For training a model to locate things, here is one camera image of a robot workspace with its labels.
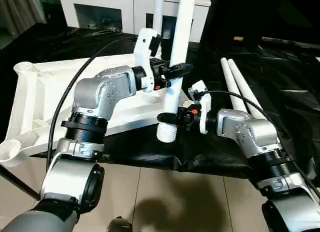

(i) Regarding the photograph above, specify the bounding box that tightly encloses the right arm thick black cable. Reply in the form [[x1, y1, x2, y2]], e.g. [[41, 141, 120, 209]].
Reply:
[[197, 90, 320, 193]]

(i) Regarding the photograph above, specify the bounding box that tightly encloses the black shiny mat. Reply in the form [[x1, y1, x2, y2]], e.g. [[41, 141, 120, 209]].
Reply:
[[0, 21, 320, 182]]

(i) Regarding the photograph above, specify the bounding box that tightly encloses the grey curtain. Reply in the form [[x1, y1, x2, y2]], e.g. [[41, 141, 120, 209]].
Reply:
[[0, 0, 48, 37]]

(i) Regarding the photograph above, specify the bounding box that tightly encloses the white plastic table top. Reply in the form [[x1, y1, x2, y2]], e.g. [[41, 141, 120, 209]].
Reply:
[[0, 55, 181, 168]]

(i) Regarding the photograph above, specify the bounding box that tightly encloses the dark rounded robot foot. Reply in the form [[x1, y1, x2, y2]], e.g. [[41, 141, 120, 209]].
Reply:
[[109, 216, 134, 232]]

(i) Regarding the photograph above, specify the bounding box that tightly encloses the white plastic table leg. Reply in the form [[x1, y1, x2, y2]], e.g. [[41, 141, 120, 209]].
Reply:
[[220, 57, 245, 110], [153, 0, 166, 37], [156, 0, 198, 144], [226, 58, 266, 120]]

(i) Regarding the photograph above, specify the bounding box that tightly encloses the white cabinet with glass doors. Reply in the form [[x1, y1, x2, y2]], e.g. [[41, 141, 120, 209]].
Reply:
[[58, 0, 213, 44]]

